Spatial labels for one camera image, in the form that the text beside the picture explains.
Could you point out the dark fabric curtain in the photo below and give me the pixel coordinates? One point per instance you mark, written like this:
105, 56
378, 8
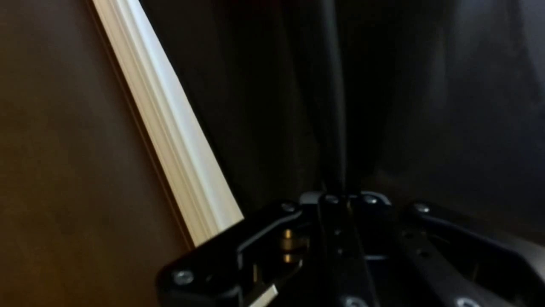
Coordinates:
425, 102

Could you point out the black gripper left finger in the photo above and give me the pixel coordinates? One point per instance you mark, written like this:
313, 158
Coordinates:
214, 264

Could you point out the light wooden trim strip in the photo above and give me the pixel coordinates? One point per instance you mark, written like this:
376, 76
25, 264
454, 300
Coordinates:
170, 129

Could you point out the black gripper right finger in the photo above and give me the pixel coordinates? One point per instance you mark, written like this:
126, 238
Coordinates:
453, 255

